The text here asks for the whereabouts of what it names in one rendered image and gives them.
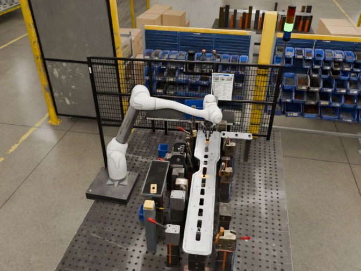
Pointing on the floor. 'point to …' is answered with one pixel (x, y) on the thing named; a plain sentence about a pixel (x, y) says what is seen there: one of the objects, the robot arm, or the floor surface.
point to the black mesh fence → (176, 91)
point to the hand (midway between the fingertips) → (207, 136)
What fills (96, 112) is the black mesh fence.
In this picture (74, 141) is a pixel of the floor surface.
